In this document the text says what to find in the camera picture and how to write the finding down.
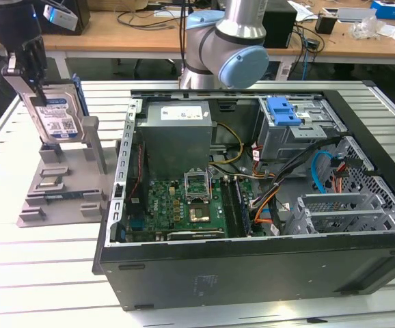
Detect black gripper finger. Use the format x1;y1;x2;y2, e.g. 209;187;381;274
14;44;27;72
25;36;48;107

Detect hard disk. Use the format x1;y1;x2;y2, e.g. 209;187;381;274
1;54;90;144

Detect metal disk bay cage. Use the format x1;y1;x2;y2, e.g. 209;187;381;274
284;193;395;236

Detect wooden desk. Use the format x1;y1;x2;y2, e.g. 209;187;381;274
0;0;395;66

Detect silver CPU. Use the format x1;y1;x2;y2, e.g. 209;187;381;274
38;176;64;189

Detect grey parts rack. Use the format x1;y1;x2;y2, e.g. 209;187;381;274
15;115;118;228

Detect loose RAM stick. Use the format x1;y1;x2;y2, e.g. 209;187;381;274
43;191;85;201

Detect grey power supply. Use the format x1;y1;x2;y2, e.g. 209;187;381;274
135;100;214;178

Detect green motherboard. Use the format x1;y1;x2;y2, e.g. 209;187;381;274
125;170;253;240

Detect metal socket cover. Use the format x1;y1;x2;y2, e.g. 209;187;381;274
182;169;214;203

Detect CPU socket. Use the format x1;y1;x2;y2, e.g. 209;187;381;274
187;203;214;225

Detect black expansion card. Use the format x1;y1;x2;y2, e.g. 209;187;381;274
166;229;226;242

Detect black RAM slot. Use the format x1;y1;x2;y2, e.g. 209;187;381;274
221;176;236;237

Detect black box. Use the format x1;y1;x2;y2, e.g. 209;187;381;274
262;7;298;49

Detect installed RAM stick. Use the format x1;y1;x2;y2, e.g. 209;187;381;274
234;177;252;237

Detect metal optical drive cage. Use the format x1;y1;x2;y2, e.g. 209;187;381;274
256;96;348;163

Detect white papers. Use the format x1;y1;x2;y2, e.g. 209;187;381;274
288;0;316;23

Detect black PC case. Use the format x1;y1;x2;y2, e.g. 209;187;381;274
92;80;395;312

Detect grey flat device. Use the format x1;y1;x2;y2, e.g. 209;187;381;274
337;7;378;23

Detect clear plastic bag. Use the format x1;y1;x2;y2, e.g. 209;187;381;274
351;16;381;40

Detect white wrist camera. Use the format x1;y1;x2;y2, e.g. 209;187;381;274
42;3;79;33

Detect yellow wires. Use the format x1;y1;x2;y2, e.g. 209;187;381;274
214;122;245;165

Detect blue plastic drive bracket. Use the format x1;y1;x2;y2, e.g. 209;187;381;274
267;97;303;126

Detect orange data cable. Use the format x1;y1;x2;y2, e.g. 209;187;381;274
251;191;280;226

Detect black cable bundle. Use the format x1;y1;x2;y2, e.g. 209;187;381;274
251;135;342;206

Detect blue data wire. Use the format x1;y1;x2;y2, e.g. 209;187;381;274
312;150;337;194

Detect orange red power wire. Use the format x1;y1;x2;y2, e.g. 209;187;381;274
330;160;352;192

